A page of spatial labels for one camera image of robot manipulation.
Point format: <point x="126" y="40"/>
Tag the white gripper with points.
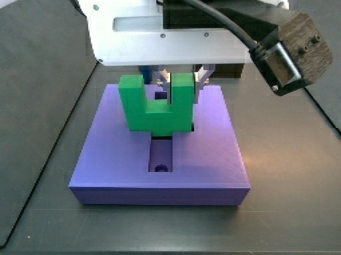
<point x="129" y="38"/>

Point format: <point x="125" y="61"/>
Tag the green U-shaped block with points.
<point x="157" y="116"/>

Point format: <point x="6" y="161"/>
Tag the purple slotted board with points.
<point x="192" y="169"/>

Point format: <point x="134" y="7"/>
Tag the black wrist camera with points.
<point x="293" y="56"/>

